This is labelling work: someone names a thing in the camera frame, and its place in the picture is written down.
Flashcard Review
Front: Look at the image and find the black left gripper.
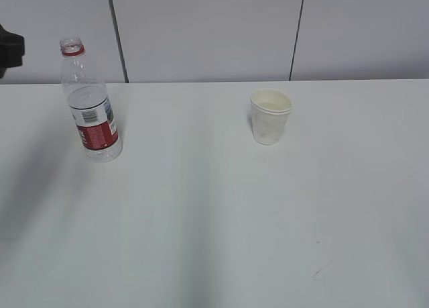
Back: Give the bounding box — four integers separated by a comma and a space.
0, 25, 25, 79

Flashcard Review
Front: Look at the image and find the clear water bottle red label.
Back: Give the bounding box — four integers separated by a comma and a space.
60, 37, 123, 162

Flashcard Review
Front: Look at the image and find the white paper cup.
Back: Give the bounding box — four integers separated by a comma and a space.
250, 89, 292, 146

